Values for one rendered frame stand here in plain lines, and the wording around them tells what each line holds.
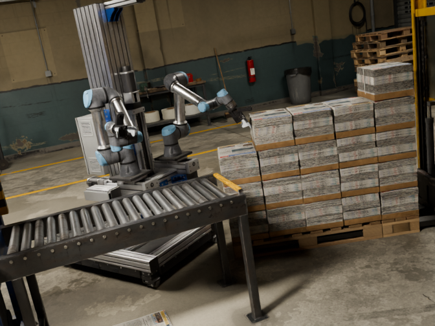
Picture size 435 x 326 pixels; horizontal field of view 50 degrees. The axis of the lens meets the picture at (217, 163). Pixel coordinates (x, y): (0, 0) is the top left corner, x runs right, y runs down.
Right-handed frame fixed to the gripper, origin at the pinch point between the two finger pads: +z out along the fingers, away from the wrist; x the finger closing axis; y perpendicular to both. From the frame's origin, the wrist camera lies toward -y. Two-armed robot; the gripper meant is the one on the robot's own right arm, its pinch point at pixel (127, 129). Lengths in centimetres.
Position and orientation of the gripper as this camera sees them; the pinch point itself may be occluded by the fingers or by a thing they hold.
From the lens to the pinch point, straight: 283.4
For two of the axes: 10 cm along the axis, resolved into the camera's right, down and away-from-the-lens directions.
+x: -8.7, 1.2, -4.8
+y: 0.3, 9.8, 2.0
